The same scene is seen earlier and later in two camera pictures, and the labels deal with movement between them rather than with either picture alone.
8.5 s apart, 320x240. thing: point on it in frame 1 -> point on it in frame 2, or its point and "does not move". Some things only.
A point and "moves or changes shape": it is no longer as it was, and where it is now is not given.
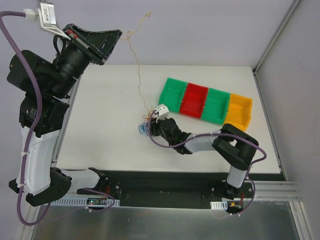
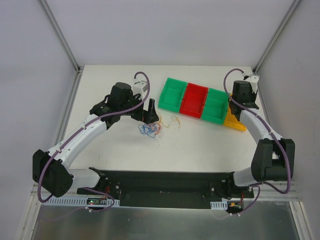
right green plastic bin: (216, 106) does not move
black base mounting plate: (171, 189) does not move
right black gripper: (155, 125) -> (235, 110)
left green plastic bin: (172, 94) does not move
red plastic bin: (193, 100) does not move
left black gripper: (88, 47) -> (144, 114)
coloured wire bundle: (144, 128) moves or changes shape
